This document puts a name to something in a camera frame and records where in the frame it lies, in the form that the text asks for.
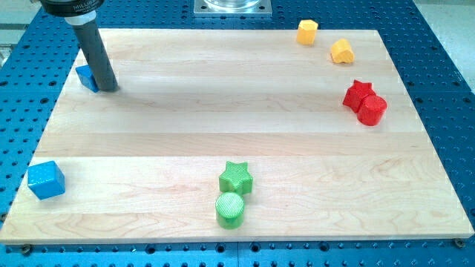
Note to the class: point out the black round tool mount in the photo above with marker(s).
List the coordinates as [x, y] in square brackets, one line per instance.
[70, 8]

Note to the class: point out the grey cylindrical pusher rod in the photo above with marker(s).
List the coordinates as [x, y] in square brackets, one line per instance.
[90, 41]

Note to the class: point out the blue triangle block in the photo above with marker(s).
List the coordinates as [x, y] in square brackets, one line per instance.
[86, 77]

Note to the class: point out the blue cube block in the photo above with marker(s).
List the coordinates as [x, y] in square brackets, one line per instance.
[46, 180]

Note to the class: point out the light wooden board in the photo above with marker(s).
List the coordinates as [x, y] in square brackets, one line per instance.
[142, 164]

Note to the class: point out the green star block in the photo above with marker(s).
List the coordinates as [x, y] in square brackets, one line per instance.
[236, 178]

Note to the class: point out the yellow hexagon block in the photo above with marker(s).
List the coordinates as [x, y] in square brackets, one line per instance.
[307, 30]

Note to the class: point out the green cylinder block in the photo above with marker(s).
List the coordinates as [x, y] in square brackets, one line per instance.
[229, 208]

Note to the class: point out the yellow rounded block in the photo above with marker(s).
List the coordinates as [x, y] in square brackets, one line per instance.
[342, 52]

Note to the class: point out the red star block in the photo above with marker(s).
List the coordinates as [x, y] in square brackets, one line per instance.
[357, 93]

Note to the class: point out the red cylinder block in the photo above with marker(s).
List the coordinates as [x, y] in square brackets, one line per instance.
[372, 110]

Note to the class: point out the clear robot base plate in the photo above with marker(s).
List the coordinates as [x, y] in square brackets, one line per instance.
[232, 8]

